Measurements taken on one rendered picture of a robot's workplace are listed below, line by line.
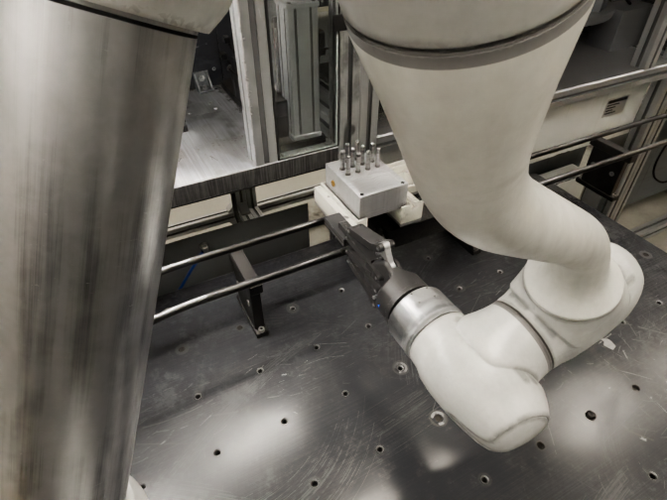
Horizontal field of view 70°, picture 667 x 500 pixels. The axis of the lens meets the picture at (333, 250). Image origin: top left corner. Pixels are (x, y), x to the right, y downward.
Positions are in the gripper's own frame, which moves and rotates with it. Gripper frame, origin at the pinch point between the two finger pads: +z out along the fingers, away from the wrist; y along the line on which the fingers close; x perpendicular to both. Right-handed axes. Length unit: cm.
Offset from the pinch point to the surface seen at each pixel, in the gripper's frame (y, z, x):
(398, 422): -19.8, -24.9, 3.2
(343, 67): 18.4, 20.4, -11.4
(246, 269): -6.9, 5.4, 15.5
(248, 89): 17.7, 20.5, 6.7
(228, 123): 3.1, 40.6, 5.6
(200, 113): 3.1, 48.4, 9.5
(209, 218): -70, 111, 1
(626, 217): -88, 43, -183
